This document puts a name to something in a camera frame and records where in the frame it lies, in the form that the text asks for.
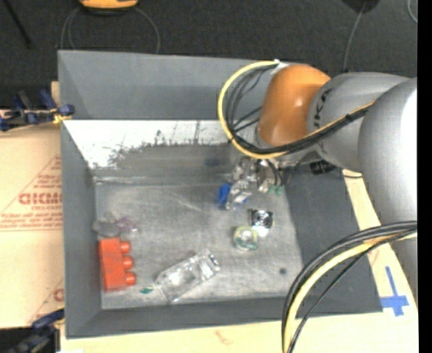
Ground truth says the small blue block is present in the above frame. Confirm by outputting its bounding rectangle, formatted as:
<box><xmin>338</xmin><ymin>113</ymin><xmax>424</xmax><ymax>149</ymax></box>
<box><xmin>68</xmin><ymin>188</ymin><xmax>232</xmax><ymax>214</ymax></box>
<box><xmin>217</xmin><ymin>182</ymin><xmax>233</xmax><ymax>210</ymax></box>

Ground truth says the shiny black metal piece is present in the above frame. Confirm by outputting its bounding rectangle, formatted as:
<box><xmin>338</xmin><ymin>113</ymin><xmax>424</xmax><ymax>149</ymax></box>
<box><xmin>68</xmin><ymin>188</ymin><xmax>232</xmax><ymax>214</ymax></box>
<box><xmin>247</xmin><ymin>207</ymin><xmax>275</xmax><ymax>238</ymax></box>

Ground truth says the grey metal bin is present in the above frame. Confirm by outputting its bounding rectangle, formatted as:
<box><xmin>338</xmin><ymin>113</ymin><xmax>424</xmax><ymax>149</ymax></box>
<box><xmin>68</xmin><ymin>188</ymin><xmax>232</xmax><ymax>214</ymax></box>
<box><xmin>57</xmin><ymin>49</ymin><xmax>383</xmax><ymax>338</ymax></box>

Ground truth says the clear plastic bottle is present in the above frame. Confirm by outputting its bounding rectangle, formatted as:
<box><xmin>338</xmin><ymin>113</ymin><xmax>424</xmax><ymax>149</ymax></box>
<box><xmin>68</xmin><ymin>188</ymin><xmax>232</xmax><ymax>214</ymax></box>
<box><xmin>154</xmin><ymin>249</ymin><xmax>222</xmax><ymax>304</ymax></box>

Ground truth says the grey and purple clear toy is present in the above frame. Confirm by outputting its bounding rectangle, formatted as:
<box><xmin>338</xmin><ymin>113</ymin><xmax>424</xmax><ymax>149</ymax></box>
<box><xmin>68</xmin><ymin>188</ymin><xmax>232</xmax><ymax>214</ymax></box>
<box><xmin>92</xmin><ymin>210</ymin><xmax>139</xmax><ymax>235</ymax></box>

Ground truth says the red-orange toy brick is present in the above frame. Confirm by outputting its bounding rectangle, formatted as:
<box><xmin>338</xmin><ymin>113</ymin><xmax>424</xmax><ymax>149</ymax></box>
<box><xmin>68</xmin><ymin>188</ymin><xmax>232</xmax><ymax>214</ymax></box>
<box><xmin>97</xmin><ymin>237</ymin><xmax>138</xmax><ymax>293</ymax></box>

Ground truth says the brown cardboard board, red print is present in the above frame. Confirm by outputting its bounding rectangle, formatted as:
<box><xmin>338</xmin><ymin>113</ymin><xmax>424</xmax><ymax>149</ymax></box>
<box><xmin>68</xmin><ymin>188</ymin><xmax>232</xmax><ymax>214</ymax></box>
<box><xmin>0</xmin><ymin>117</ymin><xmax>66</xmax><ymax>331</ymax></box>

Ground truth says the clear round ring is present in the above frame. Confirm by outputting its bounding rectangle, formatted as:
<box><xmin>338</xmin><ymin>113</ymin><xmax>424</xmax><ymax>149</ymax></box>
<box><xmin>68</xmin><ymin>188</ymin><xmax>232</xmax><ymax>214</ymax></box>
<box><xmin>232</xmin><ymin>224</ymin><xmax>260</xmax><ymax>252</ymax></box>

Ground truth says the black cylinder on white bracket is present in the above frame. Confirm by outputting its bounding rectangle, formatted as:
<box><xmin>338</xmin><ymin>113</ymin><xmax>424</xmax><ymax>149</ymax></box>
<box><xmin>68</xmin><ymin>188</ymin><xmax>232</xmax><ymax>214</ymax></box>
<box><xmin>309</xmin><ymin>161</ymin><xmax>364</xmax><ymax>179</ymax></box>

